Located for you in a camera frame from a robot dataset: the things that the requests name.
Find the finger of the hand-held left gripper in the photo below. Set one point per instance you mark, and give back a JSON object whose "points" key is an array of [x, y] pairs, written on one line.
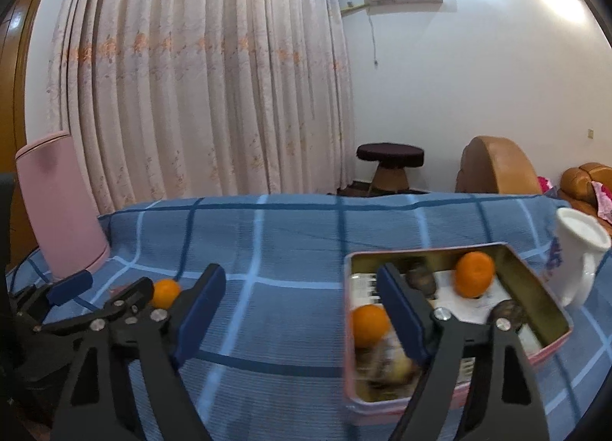
{"points": [[124, 300], [71, 288]]}

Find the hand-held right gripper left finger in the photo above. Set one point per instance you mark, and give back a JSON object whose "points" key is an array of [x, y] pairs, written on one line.
{"points": [[201, 316]]}

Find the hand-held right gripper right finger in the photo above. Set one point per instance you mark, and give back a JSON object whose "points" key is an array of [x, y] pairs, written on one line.
{"points": [[401, 316]]}

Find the orange mandarin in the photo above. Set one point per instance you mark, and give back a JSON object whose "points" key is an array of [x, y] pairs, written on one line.
{"points": [[370, 331], [473, 273], [165, 293]]}

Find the purple passion fruit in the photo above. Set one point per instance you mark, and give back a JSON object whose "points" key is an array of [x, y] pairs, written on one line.
{"points": [[421, 281], [509, 312]]}

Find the pink metal tin box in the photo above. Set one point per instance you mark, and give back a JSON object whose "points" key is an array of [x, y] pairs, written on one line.
{"points": [[540, 293]]}

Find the printed paper sheet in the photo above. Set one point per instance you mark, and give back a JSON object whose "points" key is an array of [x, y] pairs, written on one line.
{"points": [[454, 303]]}

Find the pink waste bin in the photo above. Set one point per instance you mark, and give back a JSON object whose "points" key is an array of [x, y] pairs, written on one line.
{"points": [[62, 202]]}

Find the black upright bar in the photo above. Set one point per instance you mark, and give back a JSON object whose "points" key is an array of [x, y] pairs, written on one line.
{"points": [[5, 230]]}

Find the blue plaid cloth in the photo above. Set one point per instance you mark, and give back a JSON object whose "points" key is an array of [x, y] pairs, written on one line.
{"points": [[287, 240]]}

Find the round stool with dark cover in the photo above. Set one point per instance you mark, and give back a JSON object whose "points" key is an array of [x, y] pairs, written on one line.
{"points": [[389, 154]]}

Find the brown leather armchair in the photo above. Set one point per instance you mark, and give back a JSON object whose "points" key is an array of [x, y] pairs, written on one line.
{"points": [[497, 166]]}

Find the white mug with purple print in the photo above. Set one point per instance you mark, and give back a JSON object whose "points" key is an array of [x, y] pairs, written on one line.
{"points": [[578, 249]]}

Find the pink cloth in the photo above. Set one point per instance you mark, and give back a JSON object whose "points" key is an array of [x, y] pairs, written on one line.
{"points": [[546, 185]]}

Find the brown leather sofa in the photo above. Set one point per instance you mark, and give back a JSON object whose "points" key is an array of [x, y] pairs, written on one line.
{"points": [[576, 183]]}

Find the pink floral curtain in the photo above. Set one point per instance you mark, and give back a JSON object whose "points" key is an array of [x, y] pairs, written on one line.
{"points": [[201, 87]]}

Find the pink floral cushion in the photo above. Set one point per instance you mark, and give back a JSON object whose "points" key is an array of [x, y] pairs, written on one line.
{"points": [[603, 199]]}

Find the white air conditioner pipe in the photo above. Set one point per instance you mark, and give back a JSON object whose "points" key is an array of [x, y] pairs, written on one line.
{"points": [[354, 7]]}

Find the wooden door frame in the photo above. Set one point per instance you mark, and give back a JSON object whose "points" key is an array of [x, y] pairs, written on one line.
{"points": [[14, 87]]}

